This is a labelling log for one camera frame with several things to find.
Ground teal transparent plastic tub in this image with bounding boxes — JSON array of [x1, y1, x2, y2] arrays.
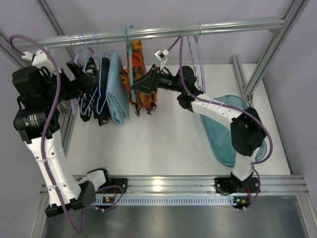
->
[[192, 94, 267, 167]]

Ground teal plastic hanger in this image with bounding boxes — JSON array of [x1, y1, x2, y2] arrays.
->
[[123, 24, 138, 104]]

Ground orange camouflage trousers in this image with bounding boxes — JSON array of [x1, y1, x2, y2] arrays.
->
[[120, 40, 157, 117]]

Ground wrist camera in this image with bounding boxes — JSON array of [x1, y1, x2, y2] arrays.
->
[[155, 49, 169, 70], [22, 50, 54, 71]]

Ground aluminium hanging rail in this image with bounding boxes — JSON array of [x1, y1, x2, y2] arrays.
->
[[8, 16, 286, 52]]

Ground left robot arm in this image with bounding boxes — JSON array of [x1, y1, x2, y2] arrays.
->
[[12, 49, 109, 217]]

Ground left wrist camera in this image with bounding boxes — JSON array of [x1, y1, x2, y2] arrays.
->
[[22, 50, 54, 71]]

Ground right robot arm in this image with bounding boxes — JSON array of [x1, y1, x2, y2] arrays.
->
[[130, 65, 266, 195]]

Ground lilac hanger on right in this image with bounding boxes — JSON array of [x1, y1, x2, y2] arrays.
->
[[187, 23, 206, 93]]

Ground black white patterned garment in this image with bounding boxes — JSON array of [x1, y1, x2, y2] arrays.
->
[[79, 57, 97, 122]]

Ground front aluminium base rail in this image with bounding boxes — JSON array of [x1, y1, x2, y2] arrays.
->
[[92, 175, 308, 207]]

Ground light blue folded cloth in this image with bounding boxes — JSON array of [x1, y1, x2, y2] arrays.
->
[[106, 52, 129, 125]]

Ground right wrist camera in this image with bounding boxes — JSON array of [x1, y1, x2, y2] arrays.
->
[[155, 49, 169, 70]]

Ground dark grey folded garment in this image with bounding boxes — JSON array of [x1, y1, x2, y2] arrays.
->
[[93, 57, 110, 126]]

